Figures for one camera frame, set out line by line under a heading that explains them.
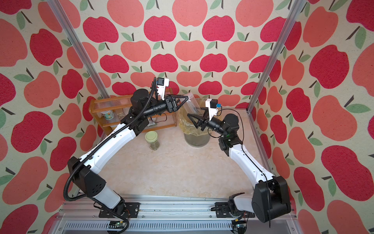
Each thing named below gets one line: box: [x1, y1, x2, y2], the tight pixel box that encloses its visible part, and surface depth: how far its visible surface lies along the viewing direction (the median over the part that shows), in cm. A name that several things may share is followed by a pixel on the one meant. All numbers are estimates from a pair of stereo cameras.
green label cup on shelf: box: [100, 110, 115, 121], surface depth 95 cm
